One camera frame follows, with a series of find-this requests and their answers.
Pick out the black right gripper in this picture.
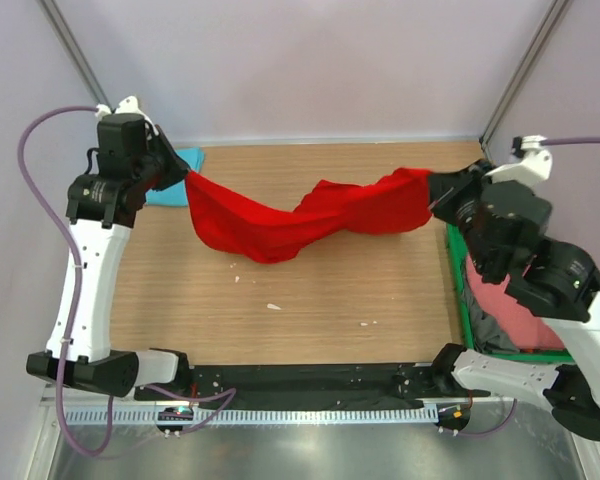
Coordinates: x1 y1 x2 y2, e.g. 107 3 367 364
425 159 505 277

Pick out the grey t-shirt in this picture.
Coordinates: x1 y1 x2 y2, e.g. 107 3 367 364
461 286 520 354

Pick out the folded light blue t-shirt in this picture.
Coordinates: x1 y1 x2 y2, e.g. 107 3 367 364
146 147 205 207

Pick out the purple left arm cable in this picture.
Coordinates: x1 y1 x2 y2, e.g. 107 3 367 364
17 105 237 457

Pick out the red t-shirt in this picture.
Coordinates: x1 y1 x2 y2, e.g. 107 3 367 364
185 168 431 264

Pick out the pink t-shirt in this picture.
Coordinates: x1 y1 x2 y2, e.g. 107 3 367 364
462 255 564 353

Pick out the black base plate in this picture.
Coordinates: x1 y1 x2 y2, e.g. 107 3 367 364
161 363 467 411

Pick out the aluminium frame post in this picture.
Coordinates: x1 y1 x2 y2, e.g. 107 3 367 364
479 0 572 153
36 0 110 105

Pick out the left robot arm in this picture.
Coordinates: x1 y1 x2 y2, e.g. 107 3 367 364
26 106 192 400

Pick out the green plastic bin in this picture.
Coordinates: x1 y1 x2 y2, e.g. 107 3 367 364
446 226 573 364

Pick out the right aluminium frame post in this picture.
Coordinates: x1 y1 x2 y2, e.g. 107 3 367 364
479 0 572 153

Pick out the white slotted cable duct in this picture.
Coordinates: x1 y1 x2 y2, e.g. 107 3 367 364
66 404 438 426

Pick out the left aluminium frame post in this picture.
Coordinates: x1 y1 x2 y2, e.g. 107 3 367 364
36 0 110 105

